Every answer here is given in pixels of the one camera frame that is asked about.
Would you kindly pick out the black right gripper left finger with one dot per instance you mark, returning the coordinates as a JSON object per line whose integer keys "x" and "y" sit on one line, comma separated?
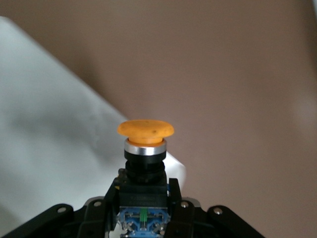
{"x": 94, "y": 218}

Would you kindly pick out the orange mushroom push button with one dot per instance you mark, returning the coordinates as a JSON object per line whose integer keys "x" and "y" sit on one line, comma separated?
{"x": 144, "y": 131}

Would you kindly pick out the white cabinet housing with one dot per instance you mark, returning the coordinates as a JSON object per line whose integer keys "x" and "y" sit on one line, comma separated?
{"x": 37, "y": 99}

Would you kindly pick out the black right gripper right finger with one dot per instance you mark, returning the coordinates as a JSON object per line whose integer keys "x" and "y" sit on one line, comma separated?
{"x": 183, "y": 220}

